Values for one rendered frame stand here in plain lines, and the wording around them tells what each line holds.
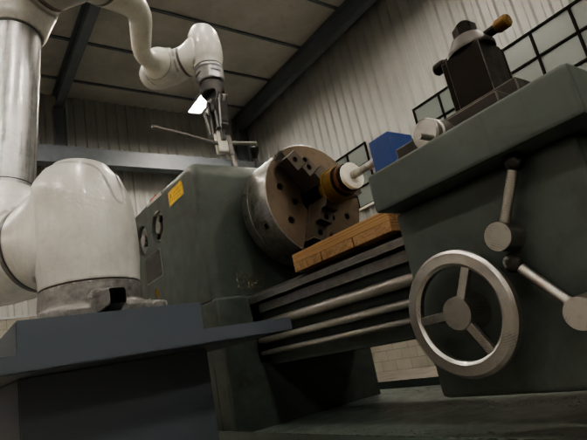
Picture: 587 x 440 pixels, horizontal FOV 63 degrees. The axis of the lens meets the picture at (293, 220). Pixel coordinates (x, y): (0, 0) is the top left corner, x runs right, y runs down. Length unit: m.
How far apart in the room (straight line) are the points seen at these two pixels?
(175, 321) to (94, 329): 0.11
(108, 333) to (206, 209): 0.65
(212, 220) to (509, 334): 0.87
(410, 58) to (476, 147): 9.54
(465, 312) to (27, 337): 0.54
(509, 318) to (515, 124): 0.21
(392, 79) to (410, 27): 1.00
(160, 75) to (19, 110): 0.65
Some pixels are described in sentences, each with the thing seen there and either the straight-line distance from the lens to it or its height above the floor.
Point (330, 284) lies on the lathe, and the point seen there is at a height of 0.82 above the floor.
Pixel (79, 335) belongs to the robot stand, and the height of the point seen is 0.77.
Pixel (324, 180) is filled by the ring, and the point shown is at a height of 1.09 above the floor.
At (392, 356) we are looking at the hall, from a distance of 10.26.
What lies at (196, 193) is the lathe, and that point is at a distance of 1.32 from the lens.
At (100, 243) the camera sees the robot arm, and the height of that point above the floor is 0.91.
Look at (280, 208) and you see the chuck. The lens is 1.21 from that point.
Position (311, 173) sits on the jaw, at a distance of 1.24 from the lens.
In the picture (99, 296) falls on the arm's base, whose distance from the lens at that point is 0.75.
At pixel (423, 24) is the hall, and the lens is 10.13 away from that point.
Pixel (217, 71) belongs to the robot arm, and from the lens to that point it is 1.59.
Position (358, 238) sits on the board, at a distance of 0.91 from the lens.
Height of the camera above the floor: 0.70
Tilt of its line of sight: 15 degrees up
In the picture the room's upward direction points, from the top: 11 degrees counter-clockwise
